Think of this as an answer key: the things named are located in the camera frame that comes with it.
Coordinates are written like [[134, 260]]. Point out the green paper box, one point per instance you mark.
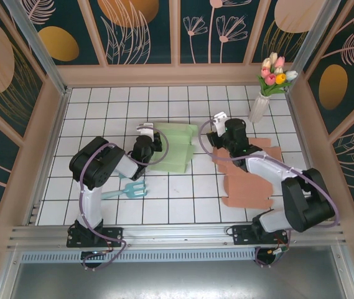
[[176, 149]]

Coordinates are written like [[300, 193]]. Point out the pink paper box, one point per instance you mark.
[[248, 193]]

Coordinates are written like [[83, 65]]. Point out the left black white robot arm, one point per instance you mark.
[[92, 180]]

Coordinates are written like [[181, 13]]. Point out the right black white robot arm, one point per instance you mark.
[[301, 202]]

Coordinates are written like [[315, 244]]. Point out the blue toy shovel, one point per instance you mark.
[[122, 176]]

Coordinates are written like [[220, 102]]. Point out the white ribbed vase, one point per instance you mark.
[[258, 109]]

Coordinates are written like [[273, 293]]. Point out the blue toy garden fork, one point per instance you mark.
[[134, 190]]

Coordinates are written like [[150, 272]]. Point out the artificial tulip bouquet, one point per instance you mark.
[[274, 78]]

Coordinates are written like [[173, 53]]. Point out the grey metal sheet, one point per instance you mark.
[[176, 281]]

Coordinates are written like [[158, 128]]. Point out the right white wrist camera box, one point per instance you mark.
[[220, 123]]

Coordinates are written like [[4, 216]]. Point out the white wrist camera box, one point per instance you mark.
[[220, 123], [146, 129]]

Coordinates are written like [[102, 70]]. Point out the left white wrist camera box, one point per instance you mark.
[[146, 129]]

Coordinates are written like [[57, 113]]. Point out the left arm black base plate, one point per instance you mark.
[[111, 236]]

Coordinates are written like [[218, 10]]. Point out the aluminium front rail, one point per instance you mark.
[[176, 238]]

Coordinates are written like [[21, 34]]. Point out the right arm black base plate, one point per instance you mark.
[[245, 235]]

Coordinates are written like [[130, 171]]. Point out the aluminium corner post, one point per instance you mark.
[[313, 46], [40, 50]]

